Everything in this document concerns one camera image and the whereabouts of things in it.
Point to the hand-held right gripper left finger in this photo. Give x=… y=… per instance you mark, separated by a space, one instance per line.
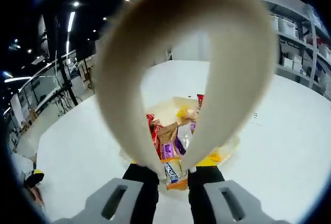
x=116 y=200

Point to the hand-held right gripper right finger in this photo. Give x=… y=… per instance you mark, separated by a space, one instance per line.
x=227 y=203

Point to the orange food packet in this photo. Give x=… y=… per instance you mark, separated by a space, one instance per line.
x=175 y=182

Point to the brown food packet purple label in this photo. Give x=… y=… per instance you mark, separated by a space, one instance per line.
x=166 y=136

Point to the cream food container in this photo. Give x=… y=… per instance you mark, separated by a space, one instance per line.
x=165 y=107

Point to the small red food packet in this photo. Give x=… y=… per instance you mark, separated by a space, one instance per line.
x=200 y=101

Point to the white food tongs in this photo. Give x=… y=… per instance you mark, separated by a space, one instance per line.
x=124 y=66

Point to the white table socket panel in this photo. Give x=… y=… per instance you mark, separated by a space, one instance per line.
x=256 y=116

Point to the black tripod stand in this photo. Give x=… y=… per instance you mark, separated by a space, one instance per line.
x=66 y=79

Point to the white cardboard box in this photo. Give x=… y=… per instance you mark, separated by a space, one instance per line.
x=292 y=63

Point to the short ceiling strip light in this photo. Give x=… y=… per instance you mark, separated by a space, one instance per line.
x=71 y=24

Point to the grey metal shelf rack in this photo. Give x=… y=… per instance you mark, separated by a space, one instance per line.
x=313 y=53

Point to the round ceiling spotlights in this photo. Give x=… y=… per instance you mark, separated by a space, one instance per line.
x=75 y=3

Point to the row of white storage bins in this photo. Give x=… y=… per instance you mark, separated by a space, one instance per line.
x=288 y=27

